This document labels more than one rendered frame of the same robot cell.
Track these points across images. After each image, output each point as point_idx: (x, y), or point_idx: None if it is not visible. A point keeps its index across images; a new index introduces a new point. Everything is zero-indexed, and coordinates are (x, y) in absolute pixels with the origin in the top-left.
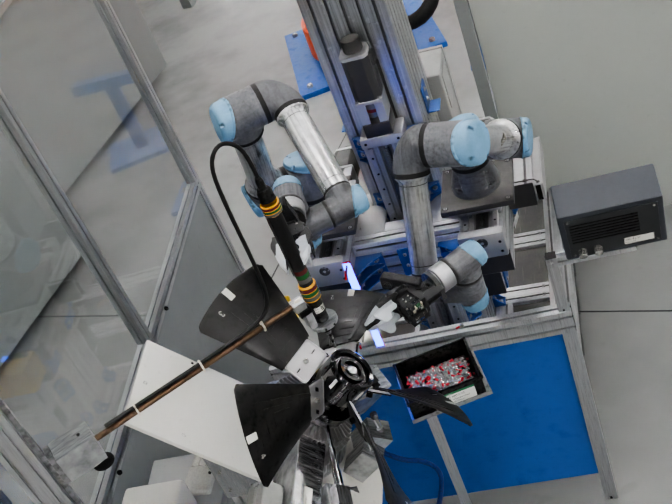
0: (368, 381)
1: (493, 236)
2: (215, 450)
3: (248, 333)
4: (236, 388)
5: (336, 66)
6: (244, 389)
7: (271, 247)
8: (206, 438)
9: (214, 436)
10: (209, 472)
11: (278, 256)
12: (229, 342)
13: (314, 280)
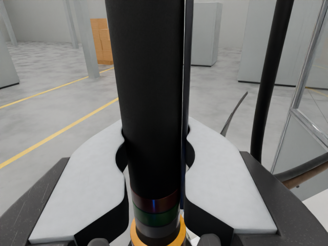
0: (131, 244)
1: None
2: (309, 209)
3: (291, 178)
4: (246, 92)
5: None
6: (239, 101)
7: (301, 209)
8: (327, 213)
9: (322, 223)
10: (297, 186)
11: (219, 137)
12: (316, 158)
13: (132, 228)
